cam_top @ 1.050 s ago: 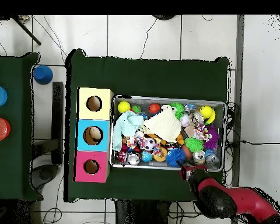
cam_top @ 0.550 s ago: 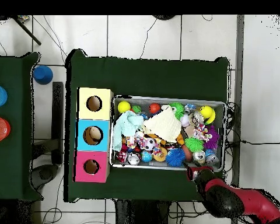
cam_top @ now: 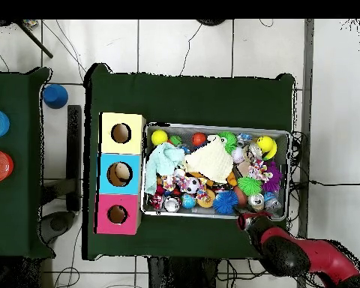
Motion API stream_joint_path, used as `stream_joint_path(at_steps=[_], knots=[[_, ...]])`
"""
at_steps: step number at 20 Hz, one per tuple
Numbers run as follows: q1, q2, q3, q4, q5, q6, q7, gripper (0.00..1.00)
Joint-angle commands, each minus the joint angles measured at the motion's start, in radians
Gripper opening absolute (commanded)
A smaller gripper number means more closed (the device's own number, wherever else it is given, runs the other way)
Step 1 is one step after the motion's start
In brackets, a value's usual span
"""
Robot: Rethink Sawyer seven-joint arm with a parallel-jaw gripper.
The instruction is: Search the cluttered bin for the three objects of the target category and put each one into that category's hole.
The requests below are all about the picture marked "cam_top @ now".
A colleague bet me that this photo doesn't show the silver crushed soda can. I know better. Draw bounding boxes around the silver crushed soda can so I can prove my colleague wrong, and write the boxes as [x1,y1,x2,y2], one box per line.
[247,193,266,213]

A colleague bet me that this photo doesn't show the wooden box with three holes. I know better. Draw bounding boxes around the wooden box with three holes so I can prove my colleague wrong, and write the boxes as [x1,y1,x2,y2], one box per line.
[94,112,147,236]

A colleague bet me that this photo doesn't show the blue spiky ball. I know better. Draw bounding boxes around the blue spiky ball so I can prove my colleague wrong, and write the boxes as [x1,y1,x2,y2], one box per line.
[211,190,240,215]

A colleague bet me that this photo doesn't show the purple spiky monster toy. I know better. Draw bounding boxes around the purple spiky monster toy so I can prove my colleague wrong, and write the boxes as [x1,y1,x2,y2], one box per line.
[262,161,284,193]

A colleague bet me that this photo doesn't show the cream waffle cloth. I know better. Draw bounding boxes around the cream waffle cloth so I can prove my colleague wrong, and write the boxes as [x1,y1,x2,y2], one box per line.
[184,139,235,185]

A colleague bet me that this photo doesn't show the yellow smiley ball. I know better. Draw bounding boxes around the yellow smiley ball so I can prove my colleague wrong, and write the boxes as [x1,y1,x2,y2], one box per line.
[256,135,278,161]

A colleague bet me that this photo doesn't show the green furry toy with eyes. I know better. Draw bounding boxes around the green furry toy with eyes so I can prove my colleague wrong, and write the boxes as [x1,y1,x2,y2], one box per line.
[217,130,239,155]

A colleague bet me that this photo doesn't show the red orange ball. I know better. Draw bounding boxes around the red orange ball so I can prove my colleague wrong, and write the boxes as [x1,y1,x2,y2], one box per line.
[191,132,207,147]

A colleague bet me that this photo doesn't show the mint green cloth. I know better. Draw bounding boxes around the mint green cloth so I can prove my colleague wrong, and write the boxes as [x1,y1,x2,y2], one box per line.
[143,142,187,196]

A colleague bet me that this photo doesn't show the plain yellow ball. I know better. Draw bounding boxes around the plain yellow ball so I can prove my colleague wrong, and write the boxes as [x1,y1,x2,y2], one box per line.
[150,129,169,147]

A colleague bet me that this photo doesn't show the black upright panel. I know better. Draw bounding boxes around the black upright panel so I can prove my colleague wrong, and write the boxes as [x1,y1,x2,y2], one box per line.
[65,104,83,212]

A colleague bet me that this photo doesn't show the dark stand base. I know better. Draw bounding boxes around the dark stand base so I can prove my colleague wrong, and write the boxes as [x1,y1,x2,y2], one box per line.
[38,209,78,245]

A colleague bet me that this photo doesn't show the black round base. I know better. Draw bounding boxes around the black round base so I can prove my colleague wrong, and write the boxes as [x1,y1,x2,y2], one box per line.
[196,19,226,27]

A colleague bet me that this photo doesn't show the blue plastic cup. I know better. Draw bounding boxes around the blue plastic cup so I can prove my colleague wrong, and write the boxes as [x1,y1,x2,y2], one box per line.
[42,83,69,110]

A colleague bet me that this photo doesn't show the dark green side table cloth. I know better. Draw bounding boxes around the dark green side table cloth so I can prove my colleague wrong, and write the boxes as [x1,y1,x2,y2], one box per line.
[0,67,55,259]

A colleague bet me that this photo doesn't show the black tripod leg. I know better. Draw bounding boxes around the black tripod leg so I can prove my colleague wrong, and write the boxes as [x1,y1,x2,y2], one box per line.
[16,20,54,59]

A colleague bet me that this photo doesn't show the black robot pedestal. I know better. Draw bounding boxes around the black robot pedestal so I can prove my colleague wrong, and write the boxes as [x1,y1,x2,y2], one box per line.
[146,256,220,288]

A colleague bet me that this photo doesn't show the black power cable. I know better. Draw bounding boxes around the black power cable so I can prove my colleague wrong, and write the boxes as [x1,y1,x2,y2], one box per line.
[289,178,360,189]

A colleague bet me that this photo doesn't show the silver wire mesh bin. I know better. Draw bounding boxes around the silver wire mesh bin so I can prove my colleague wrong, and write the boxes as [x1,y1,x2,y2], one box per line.
[140,121,292,223]

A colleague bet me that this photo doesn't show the thin black floor cable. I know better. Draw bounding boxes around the thin black floor cable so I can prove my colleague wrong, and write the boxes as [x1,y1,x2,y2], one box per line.
[178,23,203,76]

